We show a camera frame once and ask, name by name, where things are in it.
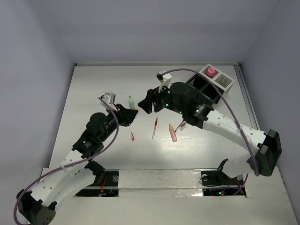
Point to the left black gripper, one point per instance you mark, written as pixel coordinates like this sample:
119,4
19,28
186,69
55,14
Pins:
120,114

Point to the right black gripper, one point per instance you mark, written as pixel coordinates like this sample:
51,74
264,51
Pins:
146,103

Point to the green highlighter marker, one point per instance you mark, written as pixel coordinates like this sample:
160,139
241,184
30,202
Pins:
131,103

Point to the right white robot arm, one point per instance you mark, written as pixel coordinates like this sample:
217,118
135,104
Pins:
263,148

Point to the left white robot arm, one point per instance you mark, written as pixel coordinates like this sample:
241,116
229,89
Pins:
39,202

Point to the orange highlighter marker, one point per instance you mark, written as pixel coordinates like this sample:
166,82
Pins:
172,133

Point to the black two-compartment pen holder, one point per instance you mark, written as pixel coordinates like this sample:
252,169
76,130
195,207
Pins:
206,92

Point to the pink cylinder sharpener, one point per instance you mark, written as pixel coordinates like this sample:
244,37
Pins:
210,72

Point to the white grey tray box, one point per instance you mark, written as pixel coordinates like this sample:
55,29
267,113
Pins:
220,79

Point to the foil tape strip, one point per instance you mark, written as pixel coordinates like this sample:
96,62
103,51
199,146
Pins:
160,183

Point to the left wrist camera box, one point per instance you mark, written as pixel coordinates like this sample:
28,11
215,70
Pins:
108,98

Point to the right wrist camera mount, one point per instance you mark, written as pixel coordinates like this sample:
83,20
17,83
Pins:
164,78

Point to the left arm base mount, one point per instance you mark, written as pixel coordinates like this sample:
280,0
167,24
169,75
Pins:
107,186

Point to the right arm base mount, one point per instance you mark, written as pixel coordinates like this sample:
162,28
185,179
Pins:
216,183

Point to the aluminium rail right edge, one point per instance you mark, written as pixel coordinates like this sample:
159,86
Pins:
246,97

